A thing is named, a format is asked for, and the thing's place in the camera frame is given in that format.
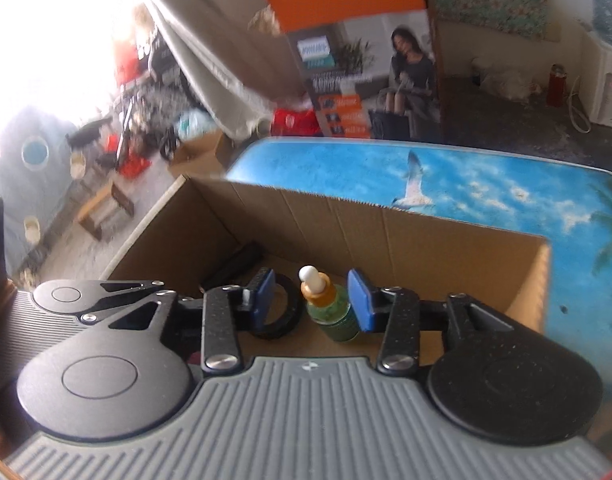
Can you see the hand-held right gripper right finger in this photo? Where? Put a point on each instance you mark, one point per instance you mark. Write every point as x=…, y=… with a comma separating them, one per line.
x=362, y=305

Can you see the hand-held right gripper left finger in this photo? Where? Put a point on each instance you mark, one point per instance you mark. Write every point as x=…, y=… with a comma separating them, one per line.
x=262, y=300

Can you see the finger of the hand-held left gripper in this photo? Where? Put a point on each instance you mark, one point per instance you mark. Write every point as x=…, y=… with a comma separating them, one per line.
x=136, y=302

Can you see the green dropper bottle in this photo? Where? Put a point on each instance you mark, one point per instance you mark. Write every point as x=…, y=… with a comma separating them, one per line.
x=336, y=315

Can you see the black tape roll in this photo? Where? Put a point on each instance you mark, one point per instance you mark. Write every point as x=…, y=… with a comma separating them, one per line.
x=286, y=327

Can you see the black cylinder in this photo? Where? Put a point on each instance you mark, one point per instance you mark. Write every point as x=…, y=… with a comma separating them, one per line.
x=233, y=262

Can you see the brown cardboard box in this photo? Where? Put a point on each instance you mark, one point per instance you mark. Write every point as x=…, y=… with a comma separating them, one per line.
x=386, y=240

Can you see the wooden stool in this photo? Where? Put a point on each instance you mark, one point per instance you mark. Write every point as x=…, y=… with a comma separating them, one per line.
x=103, y=210

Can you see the grey circle pattern mat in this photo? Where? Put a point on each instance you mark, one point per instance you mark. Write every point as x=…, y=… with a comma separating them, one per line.
x=46, y=185

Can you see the red basket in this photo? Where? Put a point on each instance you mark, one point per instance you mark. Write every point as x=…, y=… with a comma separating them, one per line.
x=135, y=166

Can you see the small cardboard box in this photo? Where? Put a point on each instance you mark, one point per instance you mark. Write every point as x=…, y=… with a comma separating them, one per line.
x=201, y=152

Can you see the red bag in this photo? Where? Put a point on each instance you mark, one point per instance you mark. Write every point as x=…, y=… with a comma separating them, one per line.
x=296, y=121

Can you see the white plastic bag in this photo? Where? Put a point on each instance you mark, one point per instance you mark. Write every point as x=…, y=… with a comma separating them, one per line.
x=193, y=125

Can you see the grey curtain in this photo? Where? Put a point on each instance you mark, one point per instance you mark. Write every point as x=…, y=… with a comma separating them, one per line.
x=221, y=85

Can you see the wheelchair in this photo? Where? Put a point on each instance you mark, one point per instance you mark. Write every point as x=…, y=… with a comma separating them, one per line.
x=156, y=60

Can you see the clear plastic bag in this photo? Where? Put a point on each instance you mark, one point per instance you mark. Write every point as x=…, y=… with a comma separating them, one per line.
x=506, y=80

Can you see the orange printed carton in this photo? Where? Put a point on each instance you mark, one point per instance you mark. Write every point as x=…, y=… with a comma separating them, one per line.
x=346, y=15

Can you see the red thermos bottle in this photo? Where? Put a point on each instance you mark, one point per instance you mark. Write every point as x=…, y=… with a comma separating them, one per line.
x=556, y=87

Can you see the white water dispenser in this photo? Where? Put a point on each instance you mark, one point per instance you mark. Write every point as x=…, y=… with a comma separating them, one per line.
x=608, y=90

